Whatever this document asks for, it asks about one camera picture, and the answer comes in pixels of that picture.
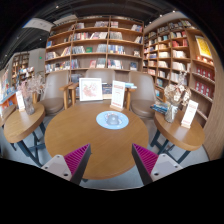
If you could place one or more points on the glass vase with dried flowers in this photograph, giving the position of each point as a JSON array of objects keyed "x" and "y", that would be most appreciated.
[{"x": 170, "y": 113}]

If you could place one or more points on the white framed floral picture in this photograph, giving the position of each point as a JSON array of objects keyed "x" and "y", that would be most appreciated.
[{"x": 90, "y": 89}]

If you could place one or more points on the round light blue mouse pad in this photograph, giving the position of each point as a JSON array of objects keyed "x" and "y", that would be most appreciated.
[{"x": 100, "y": 120}]

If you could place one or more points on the glass vase with pink flowers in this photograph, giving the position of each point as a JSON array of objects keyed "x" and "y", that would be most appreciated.
[{"x": 29, "y": 106}]

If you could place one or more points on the curved wooden book shelf unit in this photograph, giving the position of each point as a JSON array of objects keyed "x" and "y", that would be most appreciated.
[{"x": 173, "y": 50}]

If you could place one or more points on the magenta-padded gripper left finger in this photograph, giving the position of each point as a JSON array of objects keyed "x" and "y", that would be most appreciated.
[{"x": 59, "y": 166}]

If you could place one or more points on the distant wooden book shelf unit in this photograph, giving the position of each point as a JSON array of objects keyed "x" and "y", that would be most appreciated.
[{"x": 20, "y": 65}]

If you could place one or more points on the dark standing book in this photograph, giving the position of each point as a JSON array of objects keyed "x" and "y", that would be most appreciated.
[{"x": 107, "y": 90}]

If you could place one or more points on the white orange table sign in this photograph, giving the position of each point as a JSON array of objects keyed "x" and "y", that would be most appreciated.
[{"x": 118, "y": 95}]

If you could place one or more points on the orange book display stand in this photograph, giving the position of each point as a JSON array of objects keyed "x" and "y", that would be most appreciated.
[{"x": 6, "y": 98}]

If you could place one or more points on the brown padded wooden armchair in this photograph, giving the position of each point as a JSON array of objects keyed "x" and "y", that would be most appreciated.
[
  {"x": 100, "y": 73},
  {"x": 55, "y": 96},
  {"x": 143, "y": 96}
]

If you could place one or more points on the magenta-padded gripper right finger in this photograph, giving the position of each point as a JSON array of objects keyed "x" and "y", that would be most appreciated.
[{"x": 163, "y": 165}]

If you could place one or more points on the stack of books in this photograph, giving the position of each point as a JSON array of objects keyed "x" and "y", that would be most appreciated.
[{"x": 160, "y": 108}]

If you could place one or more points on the round wooden side table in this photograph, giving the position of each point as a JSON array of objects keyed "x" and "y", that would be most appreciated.
[
  {"x": 180, "y": 135},
  {"x": 23, "y": 125}
]

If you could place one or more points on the small white card sign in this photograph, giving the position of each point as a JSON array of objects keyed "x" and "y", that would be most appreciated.
[
  {"x": 189, "y": 113},
  {"x": 20, "y": 100}
]

